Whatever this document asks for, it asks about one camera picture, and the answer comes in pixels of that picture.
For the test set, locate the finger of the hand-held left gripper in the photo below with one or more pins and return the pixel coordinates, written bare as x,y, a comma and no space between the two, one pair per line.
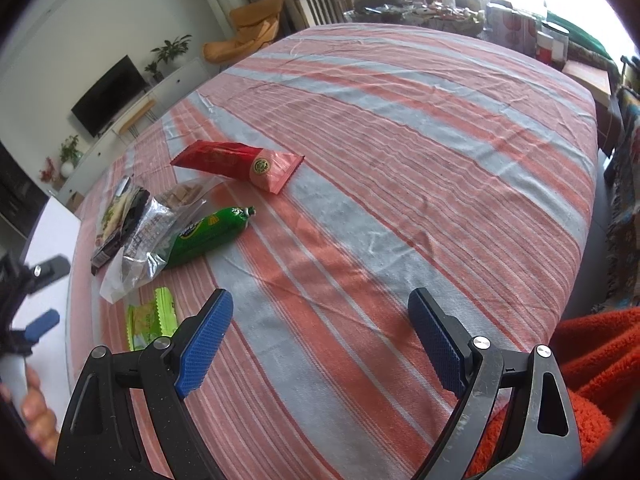
42,321
50,265

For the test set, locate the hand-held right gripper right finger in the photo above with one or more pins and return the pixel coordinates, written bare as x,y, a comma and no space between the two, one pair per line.
437,342

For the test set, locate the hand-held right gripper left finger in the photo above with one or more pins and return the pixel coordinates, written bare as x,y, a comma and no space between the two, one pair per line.
205,345

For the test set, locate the clear bag of brown cakes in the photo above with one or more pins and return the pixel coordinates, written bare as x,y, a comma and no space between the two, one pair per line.
150,232

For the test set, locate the person's left hand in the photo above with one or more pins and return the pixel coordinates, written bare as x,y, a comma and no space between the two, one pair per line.
40,425

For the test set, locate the white board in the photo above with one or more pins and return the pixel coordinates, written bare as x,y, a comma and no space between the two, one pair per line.
47,240

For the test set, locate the dark slim snack packet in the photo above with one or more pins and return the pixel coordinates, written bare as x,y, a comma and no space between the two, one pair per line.
105,256

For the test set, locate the light green snack packet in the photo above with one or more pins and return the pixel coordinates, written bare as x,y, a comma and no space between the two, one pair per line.
147,320

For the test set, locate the dark display cabinet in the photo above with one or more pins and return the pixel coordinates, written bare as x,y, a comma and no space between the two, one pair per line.
15,195

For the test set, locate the white snack packet green print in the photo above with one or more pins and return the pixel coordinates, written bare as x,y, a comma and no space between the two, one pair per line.
114,212

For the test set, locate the red flower arrangement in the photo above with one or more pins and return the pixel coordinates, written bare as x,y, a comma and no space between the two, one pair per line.
48,170

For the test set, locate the green sausage packet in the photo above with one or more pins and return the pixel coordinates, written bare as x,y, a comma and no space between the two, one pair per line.
205,235

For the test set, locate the potted plant in white vase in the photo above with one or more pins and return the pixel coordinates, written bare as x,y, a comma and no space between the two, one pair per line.
70,150

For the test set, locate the red fleece clothing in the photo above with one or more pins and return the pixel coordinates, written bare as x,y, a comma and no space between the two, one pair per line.
600,360

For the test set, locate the wooden bench with metal legs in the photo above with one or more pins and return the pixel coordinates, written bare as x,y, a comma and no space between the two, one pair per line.
137,112

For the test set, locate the black television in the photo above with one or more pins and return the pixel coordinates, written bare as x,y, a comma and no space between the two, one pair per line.
107,95

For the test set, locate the striped tablecloth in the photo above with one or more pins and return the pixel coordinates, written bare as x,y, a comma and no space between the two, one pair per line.
400,160

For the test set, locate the red snack packet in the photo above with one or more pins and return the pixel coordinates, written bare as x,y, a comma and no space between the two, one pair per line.
237,160

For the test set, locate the white television cabinet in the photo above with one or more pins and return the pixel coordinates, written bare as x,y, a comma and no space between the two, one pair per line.
170,85

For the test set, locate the small potted plant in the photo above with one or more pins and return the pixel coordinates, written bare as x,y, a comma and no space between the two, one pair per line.
152,71

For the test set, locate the patterned woven cloth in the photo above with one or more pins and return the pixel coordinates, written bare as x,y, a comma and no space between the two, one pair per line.
625,210

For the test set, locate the large leafy potted plant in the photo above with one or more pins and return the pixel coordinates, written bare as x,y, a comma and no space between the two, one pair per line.
172,49

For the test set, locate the light wooden side table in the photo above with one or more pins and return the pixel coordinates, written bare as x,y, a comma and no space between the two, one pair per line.
595,80

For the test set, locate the orange lounge chair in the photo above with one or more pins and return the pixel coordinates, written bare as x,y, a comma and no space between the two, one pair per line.
250,30

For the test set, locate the white bag with red print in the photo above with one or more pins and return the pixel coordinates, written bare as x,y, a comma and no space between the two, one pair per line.
510,27

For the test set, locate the clutter of tableware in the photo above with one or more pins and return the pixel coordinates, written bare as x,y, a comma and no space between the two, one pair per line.
425,10

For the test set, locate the green cloth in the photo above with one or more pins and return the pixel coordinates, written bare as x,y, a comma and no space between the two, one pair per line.
580,32

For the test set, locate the dark wooden slatted chair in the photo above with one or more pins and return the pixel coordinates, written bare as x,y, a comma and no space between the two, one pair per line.
315,2

